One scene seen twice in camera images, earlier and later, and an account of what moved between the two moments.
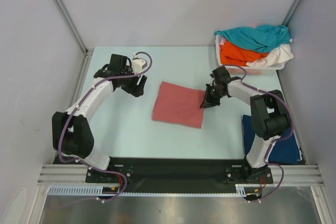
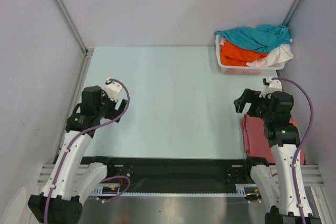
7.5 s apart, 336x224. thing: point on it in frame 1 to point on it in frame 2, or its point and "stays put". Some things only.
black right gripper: (208, 101) to (248, 96)
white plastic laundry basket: (251, 70) stays put
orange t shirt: (232, 54) stays put
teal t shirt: (262, 39) stays put
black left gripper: (136, 90) to (113, 112)
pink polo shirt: (179, 105) to (256, 142)
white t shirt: (277, 57) stays put
